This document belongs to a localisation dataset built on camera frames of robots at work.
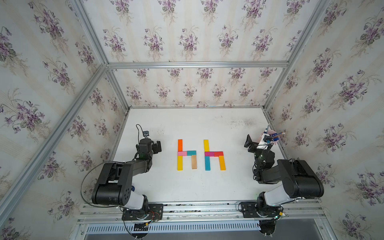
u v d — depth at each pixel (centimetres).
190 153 93
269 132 93
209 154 93
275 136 91
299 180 46
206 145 98
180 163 91
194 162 90
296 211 74
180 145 98
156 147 87
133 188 80
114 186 44
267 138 73
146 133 82
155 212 72
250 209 73
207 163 89
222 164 90
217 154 93
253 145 79
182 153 93
